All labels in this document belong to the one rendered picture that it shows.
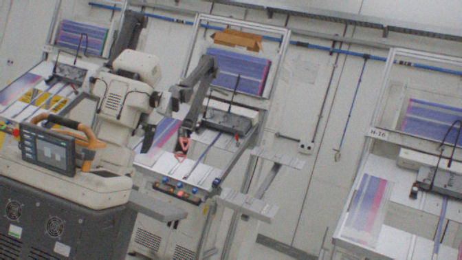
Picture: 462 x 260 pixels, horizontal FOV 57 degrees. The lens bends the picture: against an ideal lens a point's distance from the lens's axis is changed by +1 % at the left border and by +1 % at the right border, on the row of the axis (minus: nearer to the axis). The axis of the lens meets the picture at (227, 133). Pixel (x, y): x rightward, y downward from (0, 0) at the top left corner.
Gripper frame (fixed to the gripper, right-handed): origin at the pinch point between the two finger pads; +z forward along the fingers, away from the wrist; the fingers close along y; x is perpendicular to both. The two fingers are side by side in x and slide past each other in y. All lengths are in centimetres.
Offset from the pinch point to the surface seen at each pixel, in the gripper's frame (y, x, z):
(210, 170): 34, -26, -28
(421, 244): -3, -125, 42
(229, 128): 24, -39, -61
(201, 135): 36, -22, -62
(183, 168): 40, -10, -32
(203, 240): 58, -26, 10
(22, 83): 84, 117, -149
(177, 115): 42, -6, -88
